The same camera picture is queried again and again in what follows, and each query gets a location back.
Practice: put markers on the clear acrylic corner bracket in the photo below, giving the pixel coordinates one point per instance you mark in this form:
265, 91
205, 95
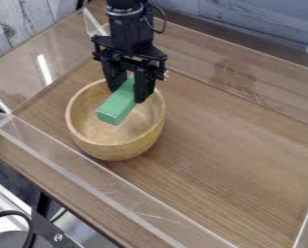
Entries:
95, 28

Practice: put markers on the clear acrylic tray wall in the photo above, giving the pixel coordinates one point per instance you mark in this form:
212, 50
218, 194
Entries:
156, 201

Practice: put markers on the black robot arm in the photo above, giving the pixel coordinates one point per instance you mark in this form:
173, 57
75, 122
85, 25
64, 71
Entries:
132, 5

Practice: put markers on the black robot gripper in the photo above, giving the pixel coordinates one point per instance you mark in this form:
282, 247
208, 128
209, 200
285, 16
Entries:
127, 50

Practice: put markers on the brown wooden bowl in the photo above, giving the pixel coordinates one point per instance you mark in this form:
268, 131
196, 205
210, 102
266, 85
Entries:
104, 141

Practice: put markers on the black metal table bracket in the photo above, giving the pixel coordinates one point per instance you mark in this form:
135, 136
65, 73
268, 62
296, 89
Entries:
44, 229

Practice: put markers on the green rectangular block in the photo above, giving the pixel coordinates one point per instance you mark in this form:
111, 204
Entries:
119, 104

